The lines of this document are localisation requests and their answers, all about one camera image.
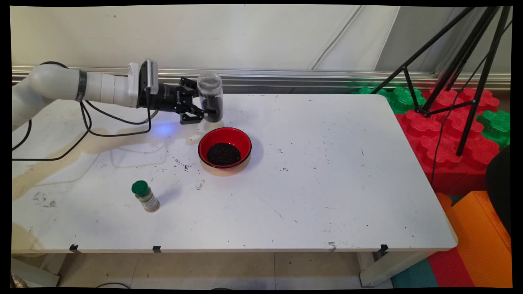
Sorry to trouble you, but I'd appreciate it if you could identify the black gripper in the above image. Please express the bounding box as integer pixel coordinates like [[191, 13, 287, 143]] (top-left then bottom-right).
[[138, 76, 218, 125]]

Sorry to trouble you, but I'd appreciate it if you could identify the clear jar with black seeds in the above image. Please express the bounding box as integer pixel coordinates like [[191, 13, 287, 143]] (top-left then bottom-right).
[[197, 71, 224, 123]]

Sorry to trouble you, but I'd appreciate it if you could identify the red and black bowl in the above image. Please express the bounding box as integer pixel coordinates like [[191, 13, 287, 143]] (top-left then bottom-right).
[[198, 127, 252, 170]]

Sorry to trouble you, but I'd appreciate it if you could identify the black seeds pile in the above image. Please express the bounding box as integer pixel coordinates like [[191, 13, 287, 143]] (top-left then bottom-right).
[[206, 142, 242, 166]]

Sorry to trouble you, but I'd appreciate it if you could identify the spice jar with green cap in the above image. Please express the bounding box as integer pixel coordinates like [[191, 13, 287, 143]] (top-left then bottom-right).
[[131, 180, 161, 213]]

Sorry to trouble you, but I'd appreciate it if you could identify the green foam block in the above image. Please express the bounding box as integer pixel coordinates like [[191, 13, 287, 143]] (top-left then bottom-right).
[[476, 109, 511, 149], [353, 86, 427, 115]]

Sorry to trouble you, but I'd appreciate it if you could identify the white table leg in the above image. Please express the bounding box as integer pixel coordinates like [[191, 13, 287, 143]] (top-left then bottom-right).
[[359, 250, 434, 287], [11, 256, 61, 287]]

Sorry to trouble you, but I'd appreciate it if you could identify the red foam block stack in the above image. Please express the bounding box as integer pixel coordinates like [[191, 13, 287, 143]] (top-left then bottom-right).
[[394, 87, 501, 196]]

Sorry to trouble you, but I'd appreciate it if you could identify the teal foam mat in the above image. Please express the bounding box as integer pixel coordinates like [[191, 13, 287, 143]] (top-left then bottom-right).
[[391, 257, 440, 289]]

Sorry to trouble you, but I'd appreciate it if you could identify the black tripod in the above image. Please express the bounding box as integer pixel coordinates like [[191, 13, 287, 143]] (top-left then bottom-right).
[[370, 6, 512, 156]]

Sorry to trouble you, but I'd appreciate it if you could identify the red foam mat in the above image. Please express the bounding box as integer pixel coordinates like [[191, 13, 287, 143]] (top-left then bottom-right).
[[427, 247, 476, 288]]

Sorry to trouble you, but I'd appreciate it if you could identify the orange foam mat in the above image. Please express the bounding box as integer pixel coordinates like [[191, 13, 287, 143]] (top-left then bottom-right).
[[435, 191, 512, 288]]

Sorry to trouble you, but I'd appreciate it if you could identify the black rounded object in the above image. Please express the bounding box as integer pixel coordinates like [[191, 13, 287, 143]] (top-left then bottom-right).
[[485, 145, 512, 237]]

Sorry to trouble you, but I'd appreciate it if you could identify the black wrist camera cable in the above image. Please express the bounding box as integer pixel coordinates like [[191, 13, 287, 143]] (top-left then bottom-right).
[[80, 92, 161, 138]]

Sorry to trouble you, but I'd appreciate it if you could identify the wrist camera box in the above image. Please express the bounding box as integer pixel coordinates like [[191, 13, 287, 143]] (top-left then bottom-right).
[[139, 59, 160, 95]]

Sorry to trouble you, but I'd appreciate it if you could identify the aluminium wall rail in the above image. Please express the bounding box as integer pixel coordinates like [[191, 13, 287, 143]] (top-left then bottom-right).
[[11, 65, 511, 94]]

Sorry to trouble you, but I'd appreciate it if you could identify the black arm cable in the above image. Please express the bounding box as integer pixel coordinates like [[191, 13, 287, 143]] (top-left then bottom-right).
[[11, 100, 92, 162]]

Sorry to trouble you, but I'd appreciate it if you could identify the thin black tripod cable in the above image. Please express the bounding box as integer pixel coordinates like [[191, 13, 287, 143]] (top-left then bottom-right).
[[430, 20, 512, 186]]

